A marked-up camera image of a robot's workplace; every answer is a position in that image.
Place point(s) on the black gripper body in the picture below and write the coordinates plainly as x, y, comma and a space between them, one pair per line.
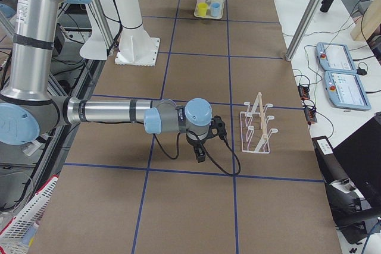
196, 144

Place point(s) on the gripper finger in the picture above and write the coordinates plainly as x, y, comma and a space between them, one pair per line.
200, 154

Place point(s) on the yellow plastic cup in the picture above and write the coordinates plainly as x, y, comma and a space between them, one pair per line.
202, 8

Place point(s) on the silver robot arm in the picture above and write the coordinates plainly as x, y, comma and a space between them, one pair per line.
28, 110

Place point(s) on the light blue cup on tray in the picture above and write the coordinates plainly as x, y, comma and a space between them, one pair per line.
215, 9

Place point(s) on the cream plastic tray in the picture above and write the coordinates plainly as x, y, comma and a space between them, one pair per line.
208, 15

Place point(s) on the orange circuit board lower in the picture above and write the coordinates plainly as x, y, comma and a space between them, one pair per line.
310, 115

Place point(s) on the orange circuit board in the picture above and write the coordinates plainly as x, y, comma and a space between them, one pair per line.
303, 92
310, 115

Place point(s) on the orange circuit board upper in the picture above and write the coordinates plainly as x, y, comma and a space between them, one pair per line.
303, 92

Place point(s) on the upper blue teach pendant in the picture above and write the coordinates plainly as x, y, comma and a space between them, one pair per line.
334, 57

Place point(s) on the blue teach pendant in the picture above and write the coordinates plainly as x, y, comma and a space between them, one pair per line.
334, 57
345, 90

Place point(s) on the lower blue teach pendant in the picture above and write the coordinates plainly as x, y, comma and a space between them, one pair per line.
345, 90

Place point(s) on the white plastic basket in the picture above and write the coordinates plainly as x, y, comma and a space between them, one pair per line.
18, 235

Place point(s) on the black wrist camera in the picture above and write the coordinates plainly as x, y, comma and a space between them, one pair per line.
217, 128

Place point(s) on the white wire cup rack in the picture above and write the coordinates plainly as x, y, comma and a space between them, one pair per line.
254, 129

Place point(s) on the white central pedestal column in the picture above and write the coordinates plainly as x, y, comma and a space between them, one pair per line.
136, 47

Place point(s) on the aluminium frame post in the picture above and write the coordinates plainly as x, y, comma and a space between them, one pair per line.
302, 28

